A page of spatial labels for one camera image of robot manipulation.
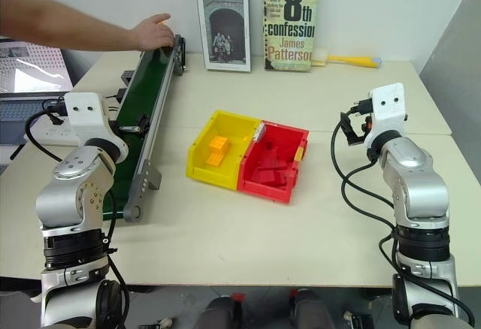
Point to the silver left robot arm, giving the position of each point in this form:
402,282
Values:
75,178

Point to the black perforated block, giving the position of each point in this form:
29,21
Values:
127,76

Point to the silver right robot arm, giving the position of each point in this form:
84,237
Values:
417,178

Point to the person's bare hand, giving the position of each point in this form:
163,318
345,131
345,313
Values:
152,34

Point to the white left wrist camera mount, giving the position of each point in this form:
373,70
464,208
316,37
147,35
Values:
84,113

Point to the green conveyor belt unit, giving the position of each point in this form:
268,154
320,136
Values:
144,111

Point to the grey perforated board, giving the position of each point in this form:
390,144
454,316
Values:
32,66

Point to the grey laptop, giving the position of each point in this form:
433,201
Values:
22,115

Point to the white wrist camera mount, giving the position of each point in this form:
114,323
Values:
389,109
84,113

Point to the white power strip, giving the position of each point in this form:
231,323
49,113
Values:
56,131

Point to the yellow toy brick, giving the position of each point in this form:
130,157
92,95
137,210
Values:
213,159
219,144

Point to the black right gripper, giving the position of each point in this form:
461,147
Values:
363,124

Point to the red plastic bin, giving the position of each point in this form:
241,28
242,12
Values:
276,163

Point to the graphic design book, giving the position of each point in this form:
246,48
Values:
224,28

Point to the person's bare forearm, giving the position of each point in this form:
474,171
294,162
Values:
56,23

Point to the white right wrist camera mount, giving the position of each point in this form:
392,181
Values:
389,109

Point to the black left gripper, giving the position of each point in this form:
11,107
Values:
114,126

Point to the dark rounded shapes under table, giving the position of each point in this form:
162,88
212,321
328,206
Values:
263,308

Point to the yellow plastic bin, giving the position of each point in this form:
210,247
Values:
221,148

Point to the pile of red bricks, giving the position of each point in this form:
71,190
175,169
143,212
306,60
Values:
274,167

